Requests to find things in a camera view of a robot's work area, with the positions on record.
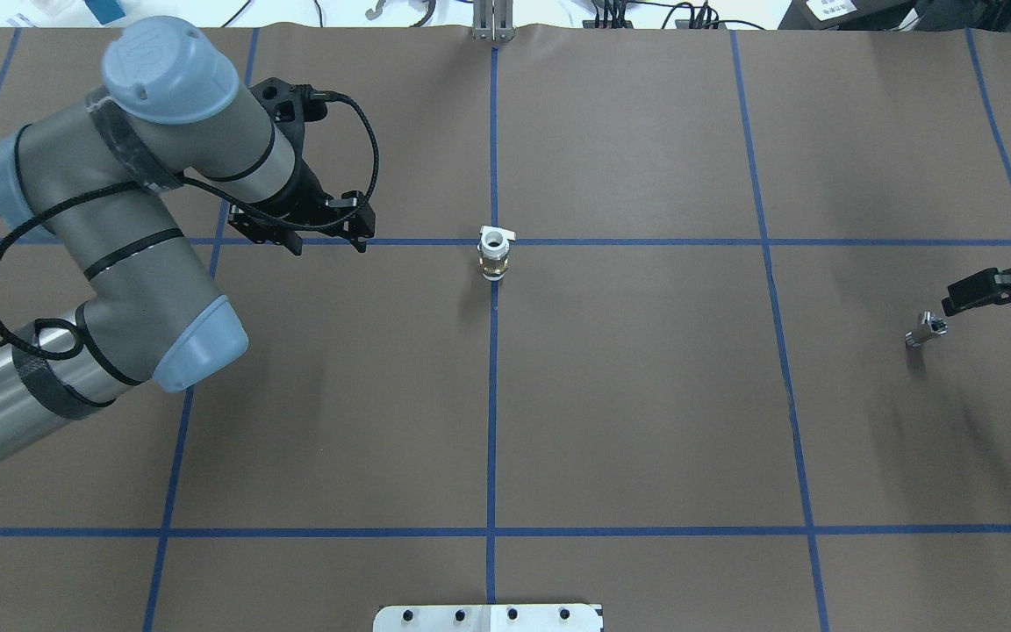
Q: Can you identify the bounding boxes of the chrome metal pipe fitting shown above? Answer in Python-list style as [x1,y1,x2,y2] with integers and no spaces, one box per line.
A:
[904,311,950,348]

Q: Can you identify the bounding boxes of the black cables on back bench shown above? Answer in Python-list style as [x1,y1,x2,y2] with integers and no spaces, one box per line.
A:
[220,0,778,31]

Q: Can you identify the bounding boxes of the white metal camera stand base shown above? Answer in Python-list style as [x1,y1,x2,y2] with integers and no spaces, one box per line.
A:
[372,603,606,631]

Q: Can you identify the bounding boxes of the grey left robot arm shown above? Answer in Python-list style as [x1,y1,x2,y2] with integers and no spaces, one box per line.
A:
[0,16,380,463]

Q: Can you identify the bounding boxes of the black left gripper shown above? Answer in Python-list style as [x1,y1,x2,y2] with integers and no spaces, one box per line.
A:
[227,77,376,256]

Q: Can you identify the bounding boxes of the white PPR brass valve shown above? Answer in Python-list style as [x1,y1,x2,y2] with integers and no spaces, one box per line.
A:
[477,225,517,283]

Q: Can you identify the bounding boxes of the aluminium profile post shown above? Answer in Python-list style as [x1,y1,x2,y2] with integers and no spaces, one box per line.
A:
[470,0,516,44]

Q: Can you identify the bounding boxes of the black device with white label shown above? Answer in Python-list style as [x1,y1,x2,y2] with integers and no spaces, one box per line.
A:
[778,1,916,32]

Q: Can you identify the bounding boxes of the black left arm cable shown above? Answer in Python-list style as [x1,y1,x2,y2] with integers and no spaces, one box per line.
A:
[0,86,381,363]

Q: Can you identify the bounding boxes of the teal box on bench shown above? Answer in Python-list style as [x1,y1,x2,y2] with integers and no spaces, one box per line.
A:
[84,0,127,25]

